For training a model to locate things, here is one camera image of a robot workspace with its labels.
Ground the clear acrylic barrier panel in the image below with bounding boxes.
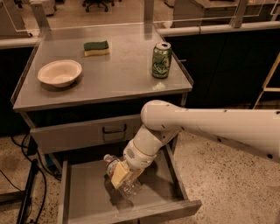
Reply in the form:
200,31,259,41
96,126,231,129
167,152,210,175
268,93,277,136
3,0,280,32

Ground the white bowl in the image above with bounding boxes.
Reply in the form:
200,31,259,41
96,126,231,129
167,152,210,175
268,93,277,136
38,59,82,88

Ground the black floor stand bar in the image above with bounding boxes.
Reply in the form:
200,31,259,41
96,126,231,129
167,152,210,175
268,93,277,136
17,159,38,224

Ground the yellow wheeled cart frame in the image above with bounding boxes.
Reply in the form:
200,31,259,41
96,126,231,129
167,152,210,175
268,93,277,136
252,53,280,109

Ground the clear plastic water bottle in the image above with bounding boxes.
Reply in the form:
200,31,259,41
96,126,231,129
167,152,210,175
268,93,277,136
103,154,142,200

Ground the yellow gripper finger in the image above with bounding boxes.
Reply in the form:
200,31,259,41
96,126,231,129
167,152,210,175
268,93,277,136
111,161,130,189
129,169,144,182

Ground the black drawer handle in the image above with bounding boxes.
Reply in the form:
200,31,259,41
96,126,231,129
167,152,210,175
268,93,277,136
102,124,127,134

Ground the grey top drawer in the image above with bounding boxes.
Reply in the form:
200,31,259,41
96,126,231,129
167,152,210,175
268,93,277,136
31,115,142,154

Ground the green and yellow sponge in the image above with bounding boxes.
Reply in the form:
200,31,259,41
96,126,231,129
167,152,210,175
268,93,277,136
84,40,109,57

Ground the grey metal drawer cabinet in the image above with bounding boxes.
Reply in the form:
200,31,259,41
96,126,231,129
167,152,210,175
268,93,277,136
11,24,193,162

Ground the open grey middle drawer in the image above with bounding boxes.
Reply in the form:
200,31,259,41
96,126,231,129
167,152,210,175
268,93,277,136
58,143,201,224

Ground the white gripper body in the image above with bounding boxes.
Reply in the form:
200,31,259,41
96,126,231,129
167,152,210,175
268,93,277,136
123,140,158,170

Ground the green soda can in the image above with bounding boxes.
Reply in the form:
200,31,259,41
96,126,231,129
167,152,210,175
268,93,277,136
151,42,172,79

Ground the black office chair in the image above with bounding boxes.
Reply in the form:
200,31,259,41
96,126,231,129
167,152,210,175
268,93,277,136
82,0,115,12

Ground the black floor cable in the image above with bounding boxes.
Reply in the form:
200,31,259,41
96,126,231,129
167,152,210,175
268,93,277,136
0,132,63,224

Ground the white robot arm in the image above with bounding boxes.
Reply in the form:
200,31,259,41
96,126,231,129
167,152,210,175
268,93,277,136
111,100,280,189

